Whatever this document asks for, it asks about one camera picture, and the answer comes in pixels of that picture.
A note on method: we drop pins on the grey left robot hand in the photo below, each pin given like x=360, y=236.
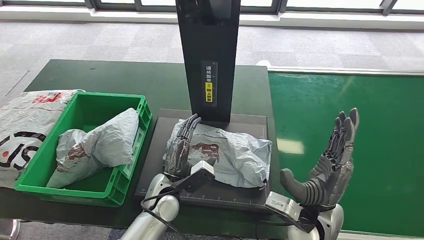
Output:
x=177, y=155

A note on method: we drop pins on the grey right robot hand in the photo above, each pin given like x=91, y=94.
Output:
x=331, y=175

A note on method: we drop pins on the grey parcel bag red print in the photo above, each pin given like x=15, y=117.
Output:
x=238, y=159
x=109, y=142

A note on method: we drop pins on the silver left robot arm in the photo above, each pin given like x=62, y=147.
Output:
x=155, y=218

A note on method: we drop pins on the green conveyor belt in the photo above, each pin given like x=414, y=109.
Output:
x=314, y=99

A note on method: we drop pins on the green plastic crate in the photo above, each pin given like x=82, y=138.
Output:
x=92, y=102

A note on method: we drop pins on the dark green table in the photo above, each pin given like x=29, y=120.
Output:
x=116, y=76

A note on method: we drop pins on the small white rounded object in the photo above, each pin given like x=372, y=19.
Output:
x=262, y=63

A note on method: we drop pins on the large white printed bag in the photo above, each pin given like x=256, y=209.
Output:
x=23, y=119

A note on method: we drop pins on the white window sill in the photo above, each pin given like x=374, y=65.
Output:
x=66, y=15

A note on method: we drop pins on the metal table foot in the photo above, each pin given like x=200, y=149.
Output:
x=8, y=230

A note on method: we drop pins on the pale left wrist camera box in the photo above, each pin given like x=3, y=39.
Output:
x=200, y=174

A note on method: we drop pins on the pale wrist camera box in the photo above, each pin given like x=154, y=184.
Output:
x=200, y=174
x=283, y=205

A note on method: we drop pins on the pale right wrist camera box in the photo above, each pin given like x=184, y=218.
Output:
x=283, y=205

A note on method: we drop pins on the silver conveyor frame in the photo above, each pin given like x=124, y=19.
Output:
x=331, y=70

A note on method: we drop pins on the dark window frame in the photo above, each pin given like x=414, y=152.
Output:
x=89, y=4

